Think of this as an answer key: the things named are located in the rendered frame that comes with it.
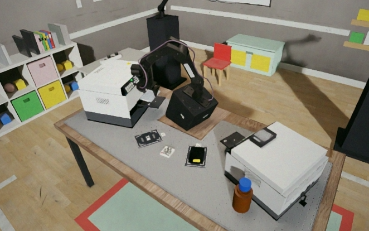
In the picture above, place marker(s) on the brown bottle with blue cap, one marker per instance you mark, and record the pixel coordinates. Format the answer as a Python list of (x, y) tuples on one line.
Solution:
[(242, 196)]

